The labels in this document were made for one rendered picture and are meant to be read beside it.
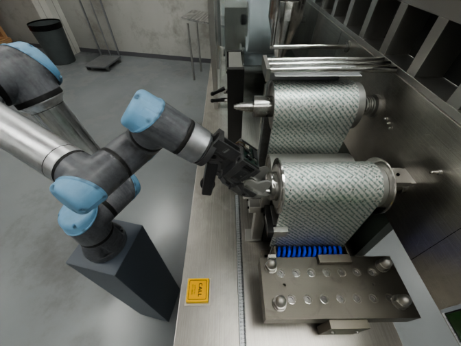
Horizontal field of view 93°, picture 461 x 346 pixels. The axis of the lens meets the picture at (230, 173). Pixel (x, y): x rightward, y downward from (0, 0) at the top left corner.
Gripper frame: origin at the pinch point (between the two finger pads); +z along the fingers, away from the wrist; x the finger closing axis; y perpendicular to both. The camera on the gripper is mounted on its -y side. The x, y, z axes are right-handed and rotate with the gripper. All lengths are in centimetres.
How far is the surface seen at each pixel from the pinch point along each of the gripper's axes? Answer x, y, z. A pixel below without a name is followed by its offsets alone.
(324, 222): -4.3, 4.6, 18.7
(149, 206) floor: 81, -149, 17
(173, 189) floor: 101, -137, 32
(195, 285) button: -12.7, -37.9, 6.3
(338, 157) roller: 14.4, 14.7, 20.4
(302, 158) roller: 13.8, 7.4, 11.7
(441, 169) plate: -2.4, 31.6, 21.9
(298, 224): -4.3, -0.3, 13.8
